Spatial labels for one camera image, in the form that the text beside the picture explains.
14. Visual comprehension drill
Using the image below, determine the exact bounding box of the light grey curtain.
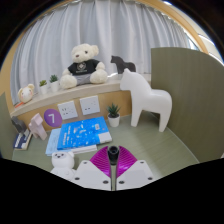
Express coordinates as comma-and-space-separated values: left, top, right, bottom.
9, 0, 201, 106

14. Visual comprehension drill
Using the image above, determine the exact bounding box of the light blue book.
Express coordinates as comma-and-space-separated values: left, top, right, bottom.
45, 128, 98, 157

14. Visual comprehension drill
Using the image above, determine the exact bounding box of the black horse figurine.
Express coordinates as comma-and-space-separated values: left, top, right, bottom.
110, 55, 137, 75

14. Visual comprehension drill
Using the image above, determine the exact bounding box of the round purple number sign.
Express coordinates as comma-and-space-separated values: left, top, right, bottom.
43, 108, 63, 128

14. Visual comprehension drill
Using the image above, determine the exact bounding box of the beige window ledge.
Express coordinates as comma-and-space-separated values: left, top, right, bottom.
9, 73, 153, 118

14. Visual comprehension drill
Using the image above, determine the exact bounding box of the white wall socket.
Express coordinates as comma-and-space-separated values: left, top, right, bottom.
57, 100, 79, 121
79, 95, 101, 116

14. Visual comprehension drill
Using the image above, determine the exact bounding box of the bright blue book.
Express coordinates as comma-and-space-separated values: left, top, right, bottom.
56, 116, 113, 151

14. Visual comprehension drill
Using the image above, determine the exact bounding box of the small black charger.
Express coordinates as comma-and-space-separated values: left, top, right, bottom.
107, 145, 120, 166

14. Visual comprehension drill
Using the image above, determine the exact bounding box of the round cream orange plush toy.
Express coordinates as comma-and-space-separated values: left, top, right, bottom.
17, 83, 36, 104

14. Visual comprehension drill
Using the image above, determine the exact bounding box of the small potted plant white pot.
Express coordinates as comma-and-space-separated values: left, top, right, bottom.
106, 102, 122, 128
38, 79, 49, 96
49, 74, 60, 93

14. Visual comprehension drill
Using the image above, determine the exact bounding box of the white bear-shaped power strip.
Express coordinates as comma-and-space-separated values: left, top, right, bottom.
50, 150, 78, 182

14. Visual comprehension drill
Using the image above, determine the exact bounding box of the cream teddy bear black shirt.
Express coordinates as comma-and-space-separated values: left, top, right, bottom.
59, 43, 109, 90

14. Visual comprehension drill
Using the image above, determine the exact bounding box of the green partition panel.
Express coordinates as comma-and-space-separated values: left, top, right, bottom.
150, 46, 224, 163
0, 92, 18, 160

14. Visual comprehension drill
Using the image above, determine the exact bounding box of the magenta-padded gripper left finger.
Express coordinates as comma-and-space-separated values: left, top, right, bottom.
71, 145, 113, 192

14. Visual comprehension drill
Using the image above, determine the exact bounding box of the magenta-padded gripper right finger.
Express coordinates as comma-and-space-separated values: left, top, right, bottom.
115, 145, 155, 191

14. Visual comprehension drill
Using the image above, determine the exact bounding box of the large white horse figurine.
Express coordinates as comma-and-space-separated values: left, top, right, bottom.
119, 68, 173, 133

